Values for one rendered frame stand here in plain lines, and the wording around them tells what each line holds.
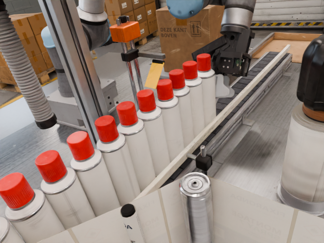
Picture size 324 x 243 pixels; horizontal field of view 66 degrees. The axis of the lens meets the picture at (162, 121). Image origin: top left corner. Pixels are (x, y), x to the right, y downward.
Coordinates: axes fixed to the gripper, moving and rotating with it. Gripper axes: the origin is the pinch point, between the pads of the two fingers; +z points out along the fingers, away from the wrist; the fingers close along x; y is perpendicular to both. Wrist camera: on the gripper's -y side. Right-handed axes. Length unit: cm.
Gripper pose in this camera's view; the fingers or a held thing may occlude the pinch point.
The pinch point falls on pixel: (210, 101)
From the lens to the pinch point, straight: 71.9
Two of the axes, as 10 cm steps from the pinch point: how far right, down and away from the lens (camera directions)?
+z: -1.8, 9.7, 1.7
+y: 7.7, 2.5, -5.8
